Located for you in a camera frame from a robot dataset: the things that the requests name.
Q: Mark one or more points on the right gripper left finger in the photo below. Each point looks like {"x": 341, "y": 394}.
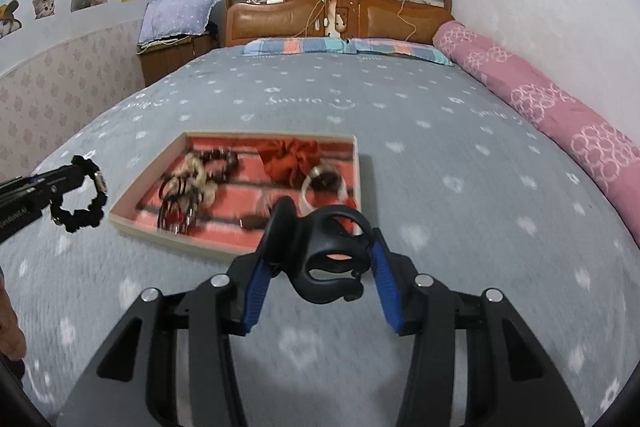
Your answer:
{"x": 131, "y": 380}

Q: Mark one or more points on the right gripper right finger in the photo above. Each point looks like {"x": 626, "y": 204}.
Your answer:
{"x": 511, "y": 379}

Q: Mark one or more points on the black scrunchie with charm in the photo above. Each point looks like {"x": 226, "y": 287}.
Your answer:
{"x": 79, "y": 200}

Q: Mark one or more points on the cream flower scrunchie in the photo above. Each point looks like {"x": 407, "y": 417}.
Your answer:
{"x": 193, "y": 170}

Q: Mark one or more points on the black hair claw clip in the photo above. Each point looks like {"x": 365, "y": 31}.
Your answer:
{"x": 323, "y": 254}

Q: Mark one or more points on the beige jewelry tray red lining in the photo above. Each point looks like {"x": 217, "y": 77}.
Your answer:
{"x": 217, "y": 233}

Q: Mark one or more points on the person left hand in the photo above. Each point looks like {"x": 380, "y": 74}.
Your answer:
{"x": 12, "y": 339}

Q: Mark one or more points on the grey patterned bedspread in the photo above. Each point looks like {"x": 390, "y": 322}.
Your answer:
{"x": 453, "y": 177}

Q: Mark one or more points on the wooden nightstand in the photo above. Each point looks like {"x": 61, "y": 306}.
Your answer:
{"x": 163, "y": 58}

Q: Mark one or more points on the orange red scrunchie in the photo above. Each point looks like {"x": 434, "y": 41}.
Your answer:
{"x": 289, "y": 161}

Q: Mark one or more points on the lavender dotted cushion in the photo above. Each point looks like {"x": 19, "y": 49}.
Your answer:
{"x": 168, "y": 19}

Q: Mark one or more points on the pink rolled quilt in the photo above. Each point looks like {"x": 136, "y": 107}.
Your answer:
{"x": 605, "y": 153}

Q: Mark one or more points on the right plaid pillow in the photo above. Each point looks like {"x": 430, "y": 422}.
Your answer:
{"x": 392, "y": 47}

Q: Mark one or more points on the plaid pillow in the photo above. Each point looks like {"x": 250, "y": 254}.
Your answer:
{"x": 295, "y": 46}
{"x": 392, "y": 47}

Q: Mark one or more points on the left plaid pillow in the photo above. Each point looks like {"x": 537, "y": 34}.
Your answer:
{"x": 295, "y": 46}

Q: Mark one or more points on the wooden leather headboard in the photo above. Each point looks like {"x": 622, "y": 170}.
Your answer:
{"x": 404, "y": 20}

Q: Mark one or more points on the black hair tie red beads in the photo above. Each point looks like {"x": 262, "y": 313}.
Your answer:
{"x": 177, "y": 215}

